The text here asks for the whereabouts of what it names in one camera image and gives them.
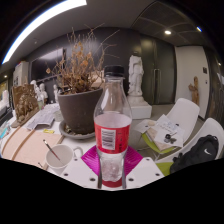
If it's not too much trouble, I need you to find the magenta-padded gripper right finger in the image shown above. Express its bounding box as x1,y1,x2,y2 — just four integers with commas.
121,145,166,190

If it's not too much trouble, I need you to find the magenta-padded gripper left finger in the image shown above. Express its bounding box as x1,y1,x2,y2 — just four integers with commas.
60,145,103,190

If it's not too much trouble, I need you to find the clear plastic bottle red label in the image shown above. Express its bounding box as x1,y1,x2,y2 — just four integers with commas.
93,65,133,184

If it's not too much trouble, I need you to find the white ceramic mug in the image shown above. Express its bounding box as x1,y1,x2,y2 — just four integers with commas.
45,143,84,176

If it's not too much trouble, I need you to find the grey plant pot saucer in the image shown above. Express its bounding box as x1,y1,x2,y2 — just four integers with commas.
58,119,98,140

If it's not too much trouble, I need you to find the thin paint brush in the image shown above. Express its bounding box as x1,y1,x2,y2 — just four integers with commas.
42,139,63,163

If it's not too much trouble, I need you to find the pile of papers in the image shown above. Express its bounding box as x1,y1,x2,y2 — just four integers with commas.
133,114,185,151

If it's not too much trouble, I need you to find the dried plant in grey pot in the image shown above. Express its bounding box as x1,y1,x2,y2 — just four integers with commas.
44,23,121,135

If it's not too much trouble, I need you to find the black backpack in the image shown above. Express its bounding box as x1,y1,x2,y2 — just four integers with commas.
169,134,220,174

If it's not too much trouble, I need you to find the printed paper sheet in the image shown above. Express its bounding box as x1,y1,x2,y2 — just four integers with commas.
24,103,61,131

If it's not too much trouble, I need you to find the small white plaster figurine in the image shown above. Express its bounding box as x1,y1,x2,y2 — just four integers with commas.
53,83,60,103

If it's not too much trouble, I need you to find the brown cardboard box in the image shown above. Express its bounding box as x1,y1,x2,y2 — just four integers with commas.
91,76,108,90

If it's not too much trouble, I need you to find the white plaster bust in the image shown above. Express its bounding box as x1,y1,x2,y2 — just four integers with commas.
39,83,49,104
29,79,42,101

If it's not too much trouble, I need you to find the brown carved relief sculpture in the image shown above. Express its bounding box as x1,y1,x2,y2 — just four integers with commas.
10,83,40,129

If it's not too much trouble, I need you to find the colourful painted sheet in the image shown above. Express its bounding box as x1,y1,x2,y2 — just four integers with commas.
0,123,10,140

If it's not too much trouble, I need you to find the wooden figure sculpture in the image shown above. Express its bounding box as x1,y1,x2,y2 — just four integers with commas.
188,75,200,106

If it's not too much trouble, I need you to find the white plaster sculpture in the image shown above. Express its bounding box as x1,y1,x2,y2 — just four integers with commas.
0,89,10,111

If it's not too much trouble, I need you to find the white cabinet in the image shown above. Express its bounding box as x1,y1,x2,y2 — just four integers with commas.
13,60,30,88

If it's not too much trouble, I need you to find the long ceiling light strip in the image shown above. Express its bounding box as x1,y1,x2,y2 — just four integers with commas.
1,0,88,65

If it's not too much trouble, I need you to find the white standing statue on pedestal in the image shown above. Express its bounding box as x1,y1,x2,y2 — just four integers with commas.
124,54,153,120

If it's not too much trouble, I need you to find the black wall screen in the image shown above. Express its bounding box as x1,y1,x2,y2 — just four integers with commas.
30,47,66,83

